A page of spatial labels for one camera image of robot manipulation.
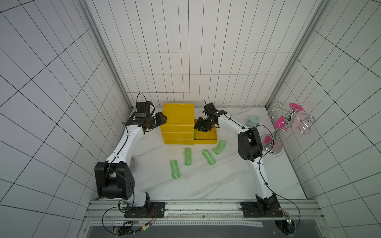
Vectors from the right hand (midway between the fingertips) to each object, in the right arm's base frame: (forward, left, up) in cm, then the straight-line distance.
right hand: (197, 123), depth 102 cm
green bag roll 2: (-33, +11, -4) cm, 35 cm away
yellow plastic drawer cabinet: (-14, +10, +14) cm, 22 cm away
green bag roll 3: (-23, +5, -4) cm, 24 cm away
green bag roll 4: (-23, -8, -4) cm, 24 cm away
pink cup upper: (+2, -55, +19) cm, 58 cm away
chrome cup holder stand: (-10, -49, -5) cm, 50 cm away
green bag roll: (-5, +2, -7) cm, 8 cm away
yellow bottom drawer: (-9, -4, -4) cm, 11 cm away
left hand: (-10, +20, +14) cm, 27 cm away
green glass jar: (+3, -39, +1) cm, 39 cm away
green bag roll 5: (-15, -16, -5) cm, 22 cm away
